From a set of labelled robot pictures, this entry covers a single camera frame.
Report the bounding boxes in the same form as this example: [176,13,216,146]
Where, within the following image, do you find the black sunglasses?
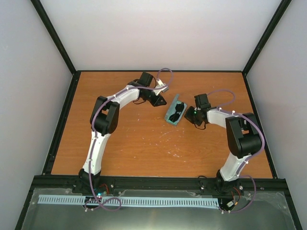
[168,102,185,123]

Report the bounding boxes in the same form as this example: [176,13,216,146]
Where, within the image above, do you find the grey green glasses case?
[165,94,187,126]

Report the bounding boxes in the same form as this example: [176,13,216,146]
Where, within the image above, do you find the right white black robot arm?
[185,94,265,194]

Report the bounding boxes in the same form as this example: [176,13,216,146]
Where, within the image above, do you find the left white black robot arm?
[79,72,168,193]

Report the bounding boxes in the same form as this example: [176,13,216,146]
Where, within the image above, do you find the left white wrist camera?
[153,79,169,95]

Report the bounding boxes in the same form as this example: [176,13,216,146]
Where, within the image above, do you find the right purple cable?
[207,89,266,214]

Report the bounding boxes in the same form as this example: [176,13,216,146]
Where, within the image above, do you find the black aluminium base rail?
[31,175,288,198]

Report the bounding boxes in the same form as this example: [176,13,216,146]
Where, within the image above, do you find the light blue cable duct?
[37,195,219,209]

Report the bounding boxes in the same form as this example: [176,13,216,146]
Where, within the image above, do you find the right back frame post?
[242,0,292,77]

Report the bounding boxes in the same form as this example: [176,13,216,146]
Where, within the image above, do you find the frame post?
[242,0,292,77]
[30,0,77,75]

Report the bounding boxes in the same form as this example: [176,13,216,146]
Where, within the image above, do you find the left back frame post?
[30,0,77,75]

